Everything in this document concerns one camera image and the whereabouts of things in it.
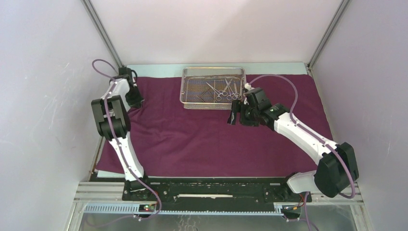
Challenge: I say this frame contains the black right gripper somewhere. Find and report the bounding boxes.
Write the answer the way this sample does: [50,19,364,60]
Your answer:
[227,100,259,127]

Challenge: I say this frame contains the maroon surgical wrap cloth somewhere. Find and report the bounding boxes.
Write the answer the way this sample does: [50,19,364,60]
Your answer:
[95,74,334,179]

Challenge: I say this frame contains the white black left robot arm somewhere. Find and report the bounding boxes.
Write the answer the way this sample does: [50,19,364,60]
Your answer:
[91,75,152,201]

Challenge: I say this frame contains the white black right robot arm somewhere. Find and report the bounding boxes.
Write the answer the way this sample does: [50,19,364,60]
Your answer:
[228,100,358,201]

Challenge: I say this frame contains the steel surgical scissors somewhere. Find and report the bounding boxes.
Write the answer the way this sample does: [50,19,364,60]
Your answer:
[206,82,223,102]

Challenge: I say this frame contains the steel forceps right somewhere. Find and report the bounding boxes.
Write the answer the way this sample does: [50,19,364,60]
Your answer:
[233,83,240,100]

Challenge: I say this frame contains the steel forceps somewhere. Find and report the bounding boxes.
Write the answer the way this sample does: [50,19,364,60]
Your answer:
[233,83,240,100]
[223,78,232,100]

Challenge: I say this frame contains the steel forceps left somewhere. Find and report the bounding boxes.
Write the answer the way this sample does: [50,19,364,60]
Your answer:
[223,78,232,100]

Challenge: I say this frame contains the steel tweezers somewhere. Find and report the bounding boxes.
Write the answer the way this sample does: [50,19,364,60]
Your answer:
[198,89,213,103]

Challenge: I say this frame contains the steel instrument tray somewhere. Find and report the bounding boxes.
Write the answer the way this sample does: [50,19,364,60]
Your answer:
[179,67,246,110]

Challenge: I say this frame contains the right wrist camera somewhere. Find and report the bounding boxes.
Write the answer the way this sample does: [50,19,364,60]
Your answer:
[244,83,272,111]

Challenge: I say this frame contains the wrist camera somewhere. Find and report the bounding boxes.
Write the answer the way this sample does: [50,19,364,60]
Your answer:
[118,66,138,82]
[244,83,272,111]

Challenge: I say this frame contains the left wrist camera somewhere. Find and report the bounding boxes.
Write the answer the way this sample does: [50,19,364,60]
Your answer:
[118,66,138,82]

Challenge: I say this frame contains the left corner aluminium post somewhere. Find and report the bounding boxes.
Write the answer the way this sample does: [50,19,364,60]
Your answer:
[81,0,124,67]

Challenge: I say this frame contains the corner aluminium post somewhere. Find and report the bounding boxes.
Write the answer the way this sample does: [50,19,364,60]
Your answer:
[307,0,351,70]
[81,0,124,67]

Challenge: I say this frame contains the aluminium frame rail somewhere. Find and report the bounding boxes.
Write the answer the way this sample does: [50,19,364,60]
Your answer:
[74,182,364,205]

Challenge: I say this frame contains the grey cable duct strip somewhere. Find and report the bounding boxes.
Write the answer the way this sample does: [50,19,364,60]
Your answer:
[83,203,283,216]

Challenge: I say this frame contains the right corner aluminium post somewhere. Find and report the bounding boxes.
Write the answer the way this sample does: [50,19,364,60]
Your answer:
[307,0,351,70]

